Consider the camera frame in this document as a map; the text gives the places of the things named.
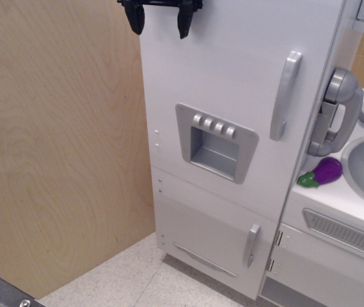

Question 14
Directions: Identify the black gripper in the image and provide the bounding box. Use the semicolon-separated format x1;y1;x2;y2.
123;0;203;39

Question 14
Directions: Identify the white fridge door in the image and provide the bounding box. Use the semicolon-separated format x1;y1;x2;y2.
140;1;348;221

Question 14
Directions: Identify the white toy fridge cabinet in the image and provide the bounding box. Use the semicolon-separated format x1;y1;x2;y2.
149;0;361;301

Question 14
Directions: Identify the grey ice dispenser box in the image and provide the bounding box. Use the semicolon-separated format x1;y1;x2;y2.
175;103;259;184

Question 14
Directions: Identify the grey toy telephone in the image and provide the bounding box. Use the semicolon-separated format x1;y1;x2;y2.
307;67;364;157

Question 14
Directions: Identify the purple toy eggplant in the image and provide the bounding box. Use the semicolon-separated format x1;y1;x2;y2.
296;157;343;188

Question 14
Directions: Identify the white lower freezer door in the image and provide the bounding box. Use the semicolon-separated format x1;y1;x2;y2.
152;167;276;299

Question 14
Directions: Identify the white oven cabinet door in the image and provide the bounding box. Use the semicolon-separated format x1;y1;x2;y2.
260;224;364;306

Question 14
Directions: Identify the grey vent grille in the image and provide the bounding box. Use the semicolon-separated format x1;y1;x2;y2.
302;209;364;252

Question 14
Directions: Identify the grey upper door handle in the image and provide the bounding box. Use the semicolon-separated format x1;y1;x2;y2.
269;51;303;141

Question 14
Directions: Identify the grey door handle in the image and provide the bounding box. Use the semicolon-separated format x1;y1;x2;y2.
242;223;260;269
269;51;303;141

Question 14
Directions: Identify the grey lower door handle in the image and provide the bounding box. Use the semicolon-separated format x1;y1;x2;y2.
242;223;260;269

